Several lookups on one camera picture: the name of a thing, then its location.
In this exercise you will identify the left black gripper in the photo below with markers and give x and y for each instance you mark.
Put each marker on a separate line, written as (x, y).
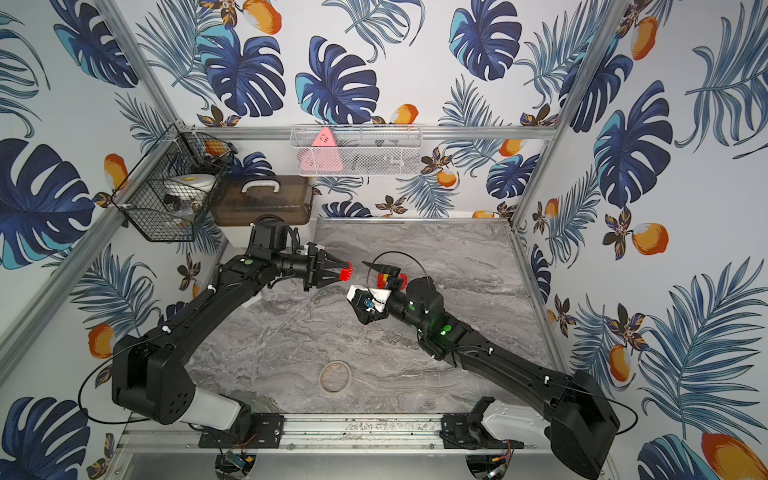
(312, 268)

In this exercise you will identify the red 2x2 lego brick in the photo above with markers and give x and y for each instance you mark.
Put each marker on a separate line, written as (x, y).
(346, 274)

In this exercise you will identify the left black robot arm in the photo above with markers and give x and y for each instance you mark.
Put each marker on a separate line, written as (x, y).
(148, 374)

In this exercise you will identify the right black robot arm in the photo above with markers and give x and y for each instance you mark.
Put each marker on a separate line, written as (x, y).
(582, 423)

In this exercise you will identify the tape roll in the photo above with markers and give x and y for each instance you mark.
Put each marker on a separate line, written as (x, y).
(335, 377)

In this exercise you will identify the brown lid storage box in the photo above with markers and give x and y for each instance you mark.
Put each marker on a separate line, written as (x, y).
(240, 201)

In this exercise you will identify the pink triangle object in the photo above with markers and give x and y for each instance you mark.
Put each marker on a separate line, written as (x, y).
(322, 156)

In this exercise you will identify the white bowl in basket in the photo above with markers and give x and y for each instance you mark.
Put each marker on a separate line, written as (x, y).
(189, 185)

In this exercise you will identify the clear wall shelf basket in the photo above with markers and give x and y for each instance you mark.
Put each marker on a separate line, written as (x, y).
(368, 150)

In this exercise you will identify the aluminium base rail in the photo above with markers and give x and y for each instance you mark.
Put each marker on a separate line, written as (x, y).
(321, 434)

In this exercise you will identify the black wire basket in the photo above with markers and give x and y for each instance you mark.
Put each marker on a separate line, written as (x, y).
(167, 196)

